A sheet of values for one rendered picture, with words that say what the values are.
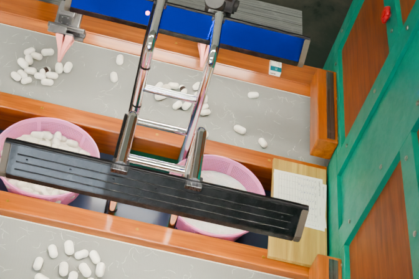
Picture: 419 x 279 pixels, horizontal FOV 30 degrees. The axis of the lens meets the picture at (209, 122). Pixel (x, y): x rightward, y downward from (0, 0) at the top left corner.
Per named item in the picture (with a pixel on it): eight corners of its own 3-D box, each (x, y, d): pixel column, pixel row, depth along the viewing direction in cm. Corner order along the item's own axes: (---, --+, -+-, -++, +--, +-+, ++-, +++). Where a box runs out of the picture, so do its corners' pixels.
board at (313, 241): (272, 160, 214) (273, 157, 213) (325, 172, 215) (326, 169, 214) (267, 258, 190) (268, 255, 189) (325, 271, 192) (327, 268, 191)
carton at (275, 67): (269, 61, 243) (270, 56, 242) (280, 64, 244) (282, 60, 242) (268, 74, 239) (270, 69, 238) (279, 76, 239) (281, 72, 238)
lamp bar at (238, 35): (70, -8, 201) (73, -31, 196) (303, 49, 206) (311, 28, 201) (63, 10, 195) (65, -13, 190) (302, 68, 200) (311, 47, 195)
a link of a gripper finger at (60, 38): (75, 64, 212) (83, 31, 213) (48, 58, 212) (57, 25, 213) (77, 68, 219) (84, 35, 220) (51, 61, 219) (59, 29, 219)
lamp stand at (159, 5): (126, 116, 226) (152, -8, 195) (193, 131, 228) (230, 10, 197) (113, 164, 212) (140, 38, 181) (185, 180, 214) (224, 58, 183)
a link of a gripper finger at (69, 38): (66, 62, 212) (74, 29, 213) (40, 56, 212) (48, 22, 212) (68, 65, 219) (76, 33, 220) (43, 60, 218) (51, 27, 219)
